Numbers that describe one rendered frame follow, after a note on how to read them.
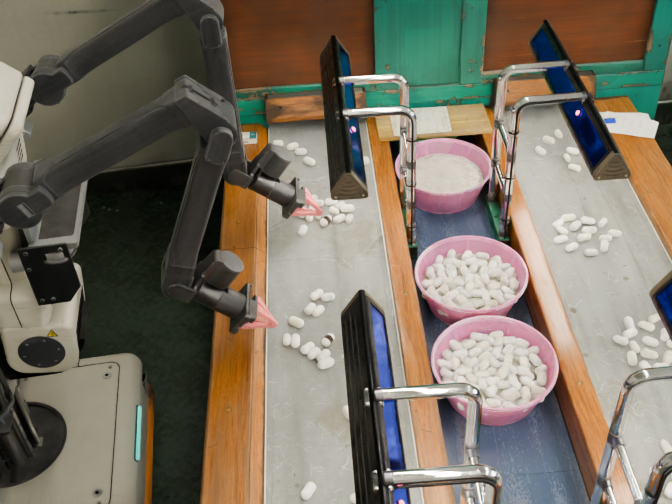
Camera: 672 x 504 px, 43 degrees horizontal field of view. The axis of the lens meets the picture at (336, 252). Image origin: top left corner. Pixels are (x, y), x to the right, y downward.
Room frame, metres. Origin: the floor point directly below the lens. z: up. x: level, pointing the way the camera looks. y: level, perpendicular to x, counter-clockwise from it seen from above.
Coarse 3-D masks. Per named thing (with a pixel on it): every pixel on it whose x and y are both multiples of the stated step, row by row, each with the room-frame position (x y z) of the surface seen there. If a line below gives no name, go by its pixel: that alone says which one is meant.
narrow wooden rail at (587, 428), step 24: (480, 144) 2.07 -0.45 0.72; (504, 168) 1.88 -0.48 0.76; (528, 216) 1.66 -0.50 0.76; (528, 240) 1.57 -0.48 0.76; (528, 264) 1.48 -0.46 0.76; (528, 288) 1.44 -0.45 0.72; (552, 288) 1.40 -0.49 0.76; (552, 312) 1.32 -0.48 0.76; (552, 336) 1.25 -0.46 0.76; (576, 360) 1.18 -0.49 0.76; (576, 384) 1.11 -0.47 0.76; (576, 408) 1.05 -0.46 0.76; (600, 408) 1.05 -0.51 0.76; (576, 432) 1.02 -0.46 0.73; (600, 432) 0.99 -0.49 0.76; (576, 456) 1.00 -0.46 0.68; (600, 456) 0.93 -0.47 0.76; (624, 480) 0.88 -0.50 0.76
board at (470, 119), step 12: (456, 108) 2.18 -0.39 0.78; (468, 108) 2.18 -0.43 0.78; (480, 108) 2.17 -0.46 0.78; (384, 120) 2.14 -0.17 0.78; (456, 120) 2.12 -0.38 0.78; (468, 120) 2.11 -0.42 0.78; (480, 120) 2.11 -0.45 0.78; (384, 132) 2.08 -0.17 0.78; (444, 132) 2.06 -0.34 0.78; (456, 132) 2.05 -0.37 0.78; (468, 132) 2.05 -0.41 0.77; (480, 132) 2.05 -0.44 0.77
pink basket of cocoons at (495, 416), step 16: (464, 320) 1.31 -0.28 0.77; (480, 320) 1.31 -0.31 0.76; (496, 320) 1.31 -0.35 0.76; (512, 320) 1.30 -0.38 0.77; (448, 336) 1.28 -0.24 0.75; (464, 336) 1.30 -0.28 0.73; (528, 336) 1.27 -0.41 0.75; (432, 352) 1.22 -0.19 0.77; (544, 352) 1.22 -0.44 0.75; (432, 368) 1.18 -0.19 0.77; (464, 400) 1.09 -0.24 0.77; (464, 416) 1.12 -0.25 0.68; (496, 416) 1.07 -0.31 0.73; (512, 416) 1.08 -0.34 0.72
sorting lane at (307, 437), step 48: (288, 240) 1.67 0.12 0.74; (336, 240) 1.65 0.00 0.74; (288, 288) 1.49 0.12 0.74; (336, 288) 1.47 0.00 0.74; (384, 288) 1.46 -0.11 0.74; (336, 336) 1.32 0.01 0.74; (288, 384) 1.19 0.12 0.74; (336, 384) 1.18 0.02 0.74; (288, 432) 1.06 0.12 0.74; (336, 432) 1.05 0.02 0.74; (288, 480) 0.95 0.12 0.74; (336, 480) 0.94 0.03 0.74
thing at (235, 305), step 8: (248, 288) 1.33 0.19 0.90; (224, 296) 1.28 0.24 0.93; (232, 296) 1.28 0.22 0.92; (240, 296) 1.29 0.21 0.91; (248, 296) 1.30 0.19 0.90; (216, 304) 1.27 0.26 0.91; (224, 304) 1.27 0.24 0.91; (232, 304) 1.27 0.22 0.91; (240, 304) 1.28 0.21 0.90; (248, 304) 1.28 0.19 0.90; (224, 312) 1.27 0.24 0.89; (232, 312) 1.27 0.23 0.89; (240, 312) 1.27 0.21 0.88; (248, 312) 1.25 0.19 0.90; (232, 320) 1.27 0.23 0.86; (240, 320) 1.25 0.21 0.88; (248, 320) 1.24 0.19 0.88; (232, 328) 1.25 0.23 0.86
